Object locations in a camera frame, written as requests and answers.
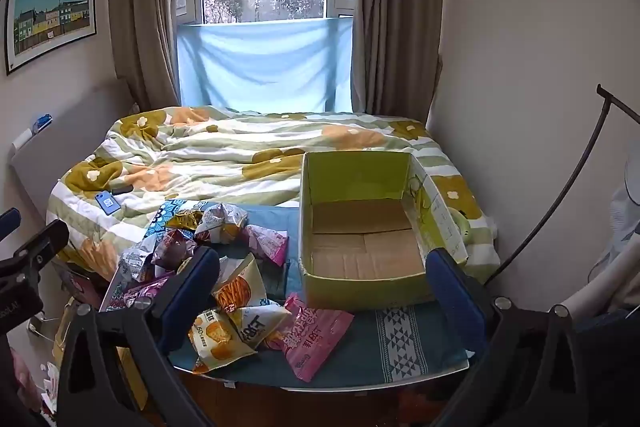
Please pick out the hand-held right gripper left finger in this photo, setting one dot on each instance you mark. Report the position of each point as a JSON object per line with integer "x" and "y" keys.
{"x": 192, "y": 294}

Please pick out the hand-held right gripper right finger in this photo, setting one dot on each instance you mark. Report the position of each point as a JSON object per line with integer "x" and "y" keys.
{"x": 452, "y": 302}

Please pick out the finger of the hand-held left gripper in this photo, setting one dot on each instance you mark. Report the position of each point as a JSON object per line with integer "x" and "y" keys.
{"x": 9, "y": 222}
{"x": 42, "y": 242}

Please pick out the orange sticks snack packet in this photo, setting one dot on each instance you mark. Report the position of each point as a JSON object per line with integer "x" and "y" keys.
{"x": 240, "y": 289}

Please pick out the yellow orange snack packet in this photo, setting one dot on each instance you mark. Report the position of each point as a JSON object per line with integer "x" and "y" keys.
{"x": 215, "y": 339}

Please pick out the white yellow snack packet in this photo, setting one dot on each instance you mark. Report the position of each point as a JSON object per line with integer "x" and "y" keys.
{"x": 260, "y": 322}

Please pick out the silver orange snack packet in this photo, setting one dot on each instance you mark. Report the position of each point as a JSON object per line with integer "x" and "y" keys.
{"x": 220, "y": 222}

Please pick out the yellow cardboard box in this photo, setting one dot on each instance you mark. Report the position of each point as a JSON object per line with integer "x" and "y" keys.
{"x": 360, "y": 252}

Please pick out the magenta snack packet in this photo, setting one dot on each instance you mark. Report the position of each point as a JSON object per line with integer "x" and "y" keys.
{"x": 145, "y": 292}

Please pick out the teal patterned table mat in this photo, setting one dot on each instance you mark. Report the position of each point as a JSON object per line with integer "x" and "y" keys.
{"x": 400, "y": 337}

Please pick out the small blue card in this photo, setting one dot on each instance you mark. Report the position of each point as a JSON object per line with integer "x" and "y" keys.
{"x": 106, "y": 204}

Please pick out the dark yellow snack packet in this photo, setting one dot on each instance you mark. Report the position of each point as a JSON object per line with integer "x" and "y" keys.
{"x": 182, "y": 219}

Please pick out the green crescent neck fan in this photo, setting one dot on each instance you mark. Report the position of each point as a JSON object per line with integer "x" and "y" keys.
{"x": 462, "y": 227}

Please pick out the small white box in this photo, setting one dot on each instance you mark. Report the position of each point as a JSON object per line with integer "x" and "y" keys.
{"x": 22, "y": 138}

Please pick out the blue patterned plastic bag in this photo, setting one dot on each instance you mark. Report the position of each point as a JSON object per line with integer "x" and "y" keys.
{"x": 162, "y": 209}

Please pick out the pink white snack packet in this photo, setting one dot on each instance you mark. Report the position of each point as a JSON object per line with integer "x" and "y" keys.
{"x": 270, "y": 244}

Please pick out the small black item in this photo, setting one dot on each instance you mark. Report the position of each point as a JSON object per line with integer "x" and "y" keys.
{"x": 121, "y": 192}

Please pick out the grey headboard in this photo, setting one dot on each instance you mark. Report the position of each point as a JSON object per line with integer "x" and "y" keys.
{"x": 65, "y": 142}

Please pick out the blue white small bottle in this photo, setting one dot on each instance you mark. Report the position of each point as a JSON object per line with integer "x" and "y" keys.
{"x": 41, "y": 121}

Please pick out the floral striped blanket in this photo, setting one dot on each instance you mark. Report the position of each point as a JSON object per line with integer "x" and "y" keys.
{"x": 225, "y": 147}

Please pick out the brown curtain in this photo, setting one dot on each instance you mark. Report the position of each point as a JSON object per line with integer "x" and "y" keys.
{"x": 140, "y": 32}
{"x": 395, "y": 32}

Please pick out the light blue cloth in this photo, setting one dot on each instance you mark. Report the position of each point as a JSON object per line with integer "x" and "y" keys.
{"x": 260, "y": 62}

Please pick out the wall poster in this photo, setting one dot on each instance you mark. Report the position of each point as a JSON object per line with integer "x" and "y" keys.
{"x": 50, "y": 17}

